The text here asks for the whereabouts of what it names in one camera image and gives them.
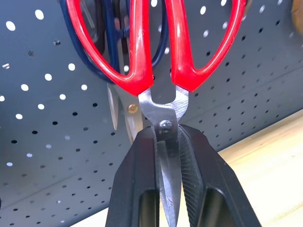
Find grey metal pegboard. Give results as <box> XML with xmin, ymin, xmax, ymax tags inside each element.
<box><xmin>0</xmin><ymin>0</ymin><xmax>303</xmax><ymax>225</ymax></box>

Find brown tape roll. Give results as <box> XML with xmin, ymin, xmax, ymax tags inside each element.
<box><xmin>290</xmin><ymin>0</ymin><xmax>303</xmax><ymax>35</ymax></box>

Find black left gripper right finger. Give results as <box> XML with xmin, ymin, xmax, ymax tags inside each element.
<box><xmin>178</xmin><ymin>124</ymin><xmax>262</xmax><ymax>227</ymax></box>

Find red handled scissors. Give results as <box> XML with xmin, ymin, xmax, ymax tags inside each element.
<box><xmin>65</xmin><ymin>0</ymin><xmax>247</xmax><ymax>227</ymax></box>

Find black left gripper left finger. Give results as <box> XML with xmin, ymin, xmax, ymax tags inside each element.
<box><xmin>105</xmin><ymin>126</ymin><xmax>160</xmax><ymax>227</ymax></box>

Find dark blue handled scissors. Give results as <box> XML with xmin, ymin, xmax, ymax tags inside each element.
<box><xmin>58</xmin><ymin>0</ymin><xmax>169</xmax><ymax>145</ymax></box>

